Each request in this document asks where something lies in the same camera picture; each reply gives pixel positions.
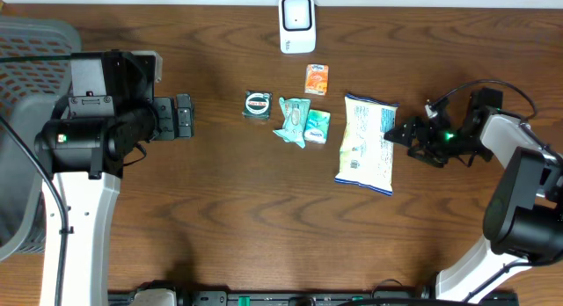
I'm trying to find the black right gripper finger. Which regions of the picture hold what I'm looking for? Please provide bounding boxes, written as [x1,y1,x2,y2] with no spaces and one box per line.
[407,144,445,168]
[384,117,418,147]

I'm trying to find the yellow wet wipes pack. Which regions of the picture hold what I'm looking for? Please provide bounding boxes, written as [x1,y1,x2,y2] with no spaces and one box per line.
[334,93,398,196]

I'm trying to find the round black red tin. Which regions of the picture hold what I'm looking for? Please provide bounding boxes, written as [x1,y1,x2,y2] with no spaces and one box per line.
[242,91,273,120]

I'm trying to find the small green tissue packet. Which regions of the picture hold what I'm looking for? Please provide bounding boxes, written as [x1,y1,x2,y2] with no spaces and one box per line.
[303,109,331,144]

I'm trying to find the small orange box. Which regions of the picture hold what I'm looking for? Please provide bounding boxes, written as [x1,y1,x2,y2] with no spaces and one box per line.
[304,64,329,96]

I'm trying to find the green tissue pack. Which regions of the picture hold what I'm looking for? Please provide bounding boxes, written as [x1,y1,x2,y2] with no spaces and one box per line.
[274,98,311,149]

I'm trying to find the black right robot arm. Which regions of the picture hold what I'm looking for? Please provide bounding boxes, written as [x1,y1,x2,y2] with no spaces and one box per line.
[384,95,562,303]

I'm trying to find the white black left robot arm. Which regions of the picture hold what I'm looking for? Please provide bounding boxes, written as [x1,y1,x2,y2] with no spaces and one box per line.
[35,91,194,305]

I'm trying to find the white barcode scanner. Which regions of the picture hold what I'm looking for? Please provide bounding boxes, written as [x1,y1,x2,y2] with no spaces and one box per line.
[278,0,317,54]

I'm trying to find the grey plastic mesh basket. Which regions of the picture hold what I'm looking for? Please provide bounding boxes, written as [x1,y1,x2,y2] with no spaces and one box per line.
[1,16,82,260]

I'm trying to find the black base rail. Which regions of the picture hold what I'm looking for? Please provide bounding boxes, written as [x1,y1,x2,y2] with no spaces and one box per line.
[107,289,520,306]

